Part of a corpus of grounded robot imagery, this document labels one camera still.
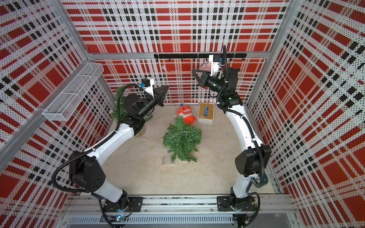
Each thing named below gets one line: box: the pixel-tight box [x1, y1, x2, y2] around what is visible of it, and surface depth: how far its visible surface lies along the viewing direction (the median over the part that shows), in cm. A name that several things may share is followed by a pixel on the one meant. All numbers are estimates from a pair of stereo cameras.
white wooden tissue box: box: [197, 102, 215, 125], surface depth 111 cm
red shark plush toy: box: [177, 105, 197, 125], surface depth 108 cm
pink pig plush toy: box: [199, 61, 212, 72], surface depth 93 cm
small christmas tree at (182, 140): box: [162, 115, 202, 163], surface depth 71 cm
